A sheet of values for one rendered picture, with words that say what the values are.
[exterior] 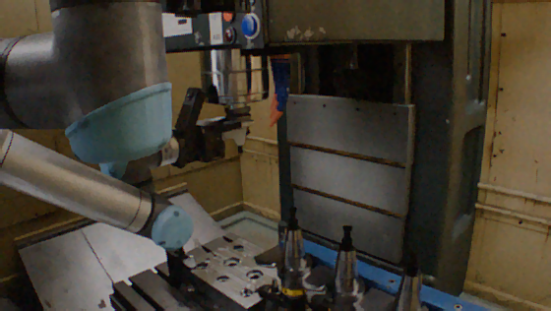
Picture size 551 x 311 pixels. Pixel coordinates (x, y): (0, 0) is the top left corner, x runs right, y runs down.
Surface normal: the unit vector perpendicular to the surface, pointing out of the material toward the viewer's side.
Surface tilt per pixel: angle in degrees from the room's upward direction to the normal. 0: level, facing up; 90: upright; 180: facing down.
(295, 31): 90
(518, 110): 90
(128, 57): 90
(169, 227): 90
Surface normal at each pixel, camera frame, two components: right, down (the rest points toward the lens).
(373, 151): -0.71, 0.21
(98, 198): 0.68, 0.11
